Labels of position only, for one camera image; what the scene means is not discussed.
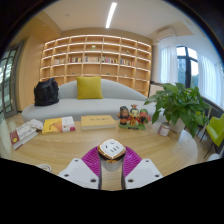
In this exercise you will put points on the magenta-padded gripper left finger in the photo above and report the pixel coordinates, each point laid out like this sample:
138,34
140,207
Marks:
78,171

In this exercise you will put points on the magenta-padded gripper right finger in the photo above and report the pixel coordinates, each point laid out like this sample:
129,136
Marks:
143,171

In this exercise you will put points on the white cube charger gold trim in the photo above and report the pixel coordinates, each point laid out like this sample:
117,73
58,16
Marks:
111,150

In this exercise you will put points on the small pink white cup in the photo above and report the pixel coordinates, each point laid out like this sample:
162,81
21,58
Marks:
164,129

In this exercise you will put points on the white book red spine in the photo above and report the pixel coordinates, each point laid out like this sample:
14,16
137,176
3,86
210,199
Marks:
68,124

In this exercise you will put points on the thick yellow book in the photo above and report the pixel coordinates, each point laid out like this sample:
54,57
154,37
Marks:
98,122

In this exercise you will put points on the colourful three-figure figurine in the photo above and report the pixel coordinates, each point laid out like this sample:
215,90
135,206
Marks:
133,117

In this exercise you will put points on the small patterned pouch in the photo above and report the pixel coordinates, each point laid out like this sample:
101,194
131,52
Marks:
36,124

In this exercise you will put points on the red and white book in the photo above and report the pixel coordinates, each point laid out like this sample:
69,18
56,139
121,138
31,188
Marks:
22,135

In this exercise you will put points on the green potted plant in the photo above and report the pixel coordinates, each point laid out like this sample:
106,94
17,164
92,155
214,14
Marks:
178,103

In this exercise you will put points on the grey curved sofa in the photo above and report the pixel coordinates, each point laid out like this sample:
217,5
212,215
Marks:
113,100

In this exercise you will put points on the green chair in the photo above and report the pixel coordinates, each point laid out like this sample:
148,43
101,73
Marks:
216,131

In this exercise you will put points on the yellow cushion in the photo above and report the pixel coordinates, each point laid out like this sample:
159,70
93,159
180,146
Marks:
89,88

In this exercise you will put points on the black bag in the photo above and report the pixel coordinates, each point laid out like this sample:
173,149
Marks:
46,92

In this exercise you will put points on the white sheer curtain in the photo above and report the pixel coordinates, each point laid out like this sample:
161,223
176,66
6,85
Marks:
169,65
211,80

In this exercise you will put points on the glass door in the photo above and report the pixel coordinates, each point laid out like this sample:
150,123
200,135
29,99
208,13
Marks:
10,83

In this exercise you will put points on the dark framed window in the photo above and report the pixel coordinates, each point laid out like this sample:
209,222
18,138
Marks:
186,66

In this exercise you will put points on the white air conditioner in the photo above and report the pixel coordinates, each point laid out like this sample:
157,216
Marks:
165,34

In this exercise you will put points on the long ceiling light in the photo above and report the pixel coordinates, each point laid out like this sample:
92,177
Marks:
111,15

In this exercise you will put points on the wooden wall shelf unit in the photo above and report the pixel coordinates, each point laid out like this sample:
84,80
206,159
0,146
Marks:
96,55

